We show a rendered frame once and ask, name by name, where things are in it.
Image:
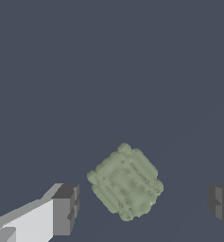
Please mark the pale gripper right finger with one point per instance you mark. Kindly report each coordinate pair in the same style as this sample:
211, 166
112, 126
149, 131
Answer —
223, 201

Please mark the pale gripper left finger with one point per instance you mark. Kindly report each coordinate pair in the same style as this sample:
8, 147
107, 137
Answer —
44, 214

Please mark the pale green blocky object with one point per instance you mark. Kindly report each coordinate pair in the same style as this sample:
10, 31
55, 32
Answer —
124, 182

